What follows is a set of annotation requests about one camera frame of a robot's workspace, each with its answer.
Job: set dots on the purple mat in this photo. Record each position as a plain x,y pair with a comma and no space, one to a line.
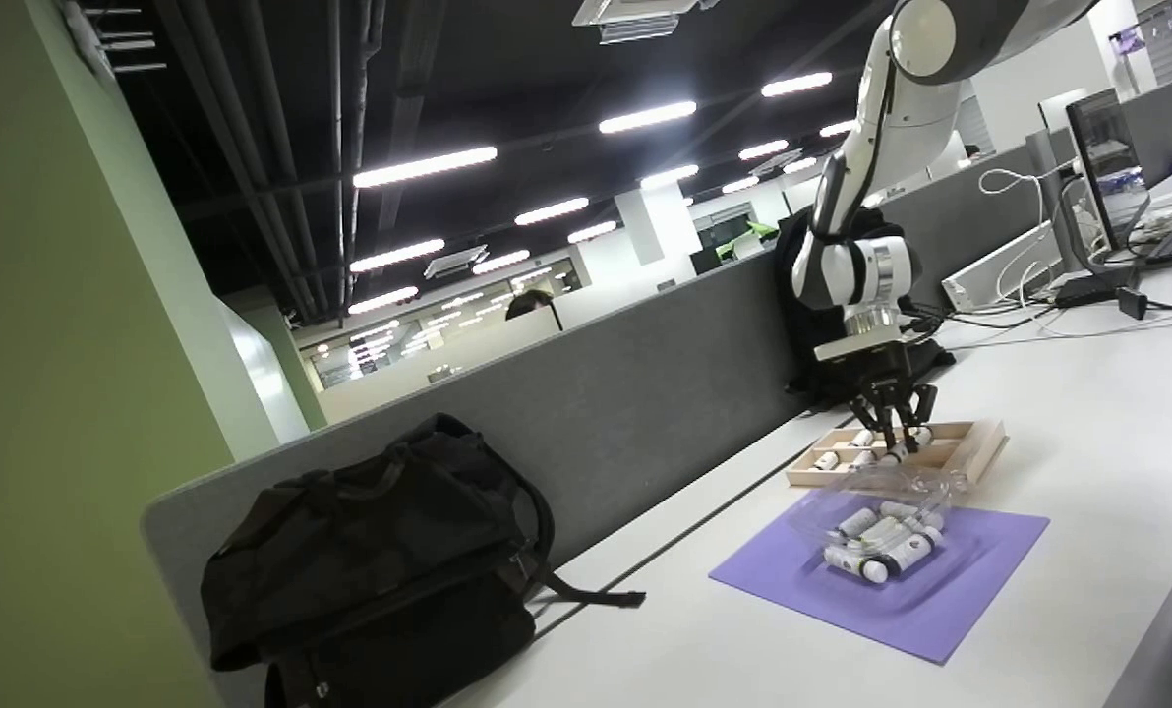
993,576

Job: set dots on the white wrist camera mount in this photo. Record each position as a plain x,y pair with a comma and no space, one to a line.
864,349

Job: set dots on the ceiling air vent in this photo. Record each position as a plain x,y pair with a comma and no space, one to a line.
638,13

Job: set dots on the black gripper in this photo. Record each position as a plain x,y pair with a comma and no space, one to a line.
891,383

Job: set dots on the clear plastic container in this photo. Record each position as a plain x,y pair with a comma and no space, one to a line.
945,515

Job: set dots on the small white bottle dark cap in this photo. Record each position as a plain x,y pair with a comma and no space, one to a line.
832,462
860,438

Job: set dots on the green partition cabinet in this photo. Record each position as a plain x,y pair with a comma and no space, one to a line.
60,395

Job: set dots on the small white labelled bottle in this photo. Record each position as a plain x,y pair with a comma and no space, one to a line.
891,535
854,526
910,513
868,564
921,552

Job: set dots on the black power adapter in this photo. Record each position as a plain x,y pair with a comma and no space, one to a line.
1092,287

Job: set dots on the ceiling strip light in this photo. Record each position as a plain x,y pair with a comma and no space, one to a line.
397,253
647,117
765,147
425,167
671,173
383,302
794,84
552,211

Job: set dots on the grey desk divider panel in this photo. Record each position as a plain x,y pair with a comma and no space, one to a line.
638,395

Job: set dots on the computer monitor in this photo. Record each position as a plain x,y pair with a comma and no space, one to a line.
1100,172

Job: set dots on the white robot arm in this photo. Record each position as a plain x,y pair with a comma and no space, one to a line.
847,184

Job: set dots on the light wooden compartment tray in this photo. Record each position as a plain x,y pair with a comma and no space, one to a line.
974,455

